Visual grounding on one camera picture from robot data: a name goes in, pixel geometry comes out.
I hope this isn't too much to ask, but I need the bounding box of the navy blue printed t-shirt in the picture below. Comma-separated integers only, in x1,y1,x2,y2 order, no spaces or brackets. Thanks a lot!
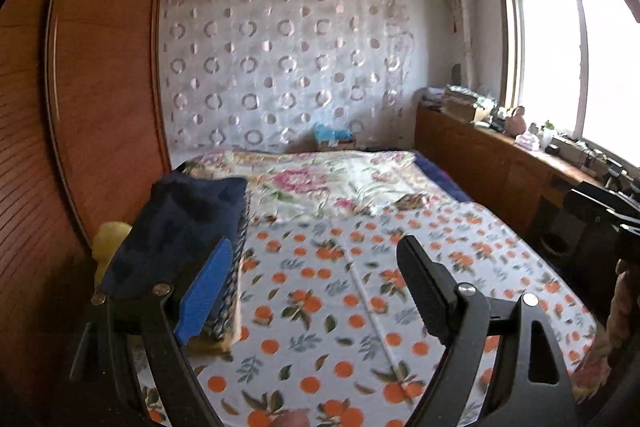
100,172,248,299

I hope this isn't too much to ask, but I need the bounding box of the mustard yellow folded garment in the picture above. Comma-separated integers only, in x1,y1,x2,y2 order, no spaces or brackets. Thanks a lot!
186,334,236,353

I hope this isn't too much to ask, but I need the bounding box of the wooden sideboard cabinet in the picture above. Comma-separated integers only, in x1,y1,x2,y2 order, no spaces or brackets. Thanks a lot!
414,106,600,239

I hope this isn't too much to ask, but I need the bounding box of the dark circle-patterned folded garment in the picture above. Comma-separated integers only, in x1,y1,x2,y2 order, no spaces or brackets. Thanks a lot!
201,192,250,340

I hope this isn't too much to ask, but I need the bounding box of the pink figurine on cabinet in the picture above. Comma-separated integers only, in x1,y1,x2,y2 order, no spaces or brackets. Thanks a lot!
504,106,527,138

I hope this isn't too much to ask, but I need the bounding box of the window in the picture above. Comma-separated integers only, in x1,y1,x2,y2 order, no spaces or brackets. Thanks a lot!
503,0,639,167

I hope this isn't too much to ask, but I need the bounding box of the dark blue blanket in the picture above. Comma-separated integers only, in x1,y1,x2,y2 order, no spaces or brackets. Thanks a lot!
413,150,473,202

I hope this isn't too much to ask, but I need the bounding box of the pile of papers on cabinet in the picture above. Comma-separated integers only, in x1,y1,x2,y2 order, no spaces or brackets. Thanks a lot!
420,84,497,124

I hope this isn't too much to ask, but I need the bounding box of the orange-print white bed sheet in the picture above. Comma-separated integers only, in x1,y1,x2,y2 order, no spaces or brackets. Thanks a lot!
188,202,597,426

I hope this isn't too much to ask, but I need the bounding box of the wooden wardrobe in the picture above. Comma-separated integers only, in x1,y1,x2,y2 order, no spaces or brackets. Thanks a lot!
1,0,169,404

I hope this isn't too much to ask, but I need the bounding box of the floral quilt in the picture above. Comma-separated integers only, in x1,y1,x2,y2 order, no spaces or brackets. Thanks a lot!
181,150,454,223

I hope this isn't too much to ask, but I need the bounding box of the blue item on box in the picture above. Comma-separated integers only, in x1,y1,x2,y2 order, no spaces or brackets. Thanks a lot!
312,124,356,152

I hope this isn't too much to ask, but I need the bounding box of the circle-patterned sheer curtain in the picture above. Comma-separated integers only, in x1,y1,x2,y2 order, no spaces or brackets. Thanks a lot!
160,0,414,154

